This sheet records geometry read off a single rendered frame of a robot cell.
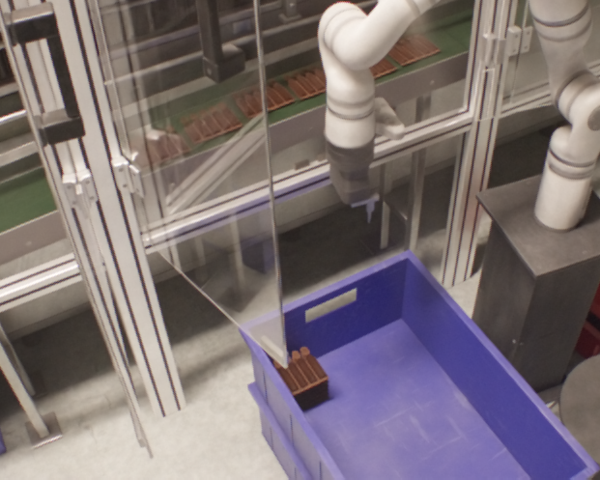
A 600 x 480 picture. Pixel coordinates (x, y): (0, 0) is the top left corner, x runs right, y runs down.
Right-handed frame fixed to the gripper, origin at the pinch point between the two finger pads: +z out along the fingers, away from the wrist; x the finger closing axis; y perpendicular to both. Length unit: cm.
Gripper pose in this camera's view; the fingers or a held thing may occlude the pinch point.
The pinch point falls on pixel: (362, 211)
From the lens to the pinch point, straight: 130.4
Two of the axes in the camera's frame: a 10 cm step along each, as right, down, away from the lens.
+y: -9.5, 2.5, -2.0
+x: 3.2, 6.6, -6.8
